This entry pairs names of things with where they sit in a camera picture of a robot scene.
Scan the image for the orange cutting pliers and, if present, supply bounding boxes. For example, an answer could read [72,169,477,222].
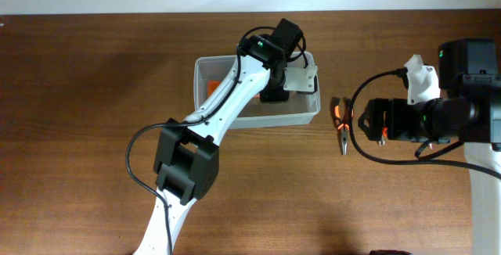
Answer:
[377,127,387,146]

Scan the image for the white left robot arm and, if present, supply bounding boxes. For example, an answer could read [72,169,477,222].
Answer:
[133,19,305,254]

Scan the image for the clear plastic container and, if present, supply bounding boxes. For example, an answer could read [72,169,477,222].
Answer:
[193,55,321,129]

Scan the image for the orange long nose pliers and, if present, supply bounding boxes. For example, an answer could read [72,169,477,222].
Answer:
[331,97,352,156]

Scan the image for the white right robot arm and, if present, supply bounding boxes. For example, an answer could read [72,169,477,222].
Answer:
[348,38,500,254]

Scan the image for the red scraper wooden handle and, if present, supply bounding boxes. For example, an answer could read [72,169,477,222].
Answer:
[207,80,221,97]

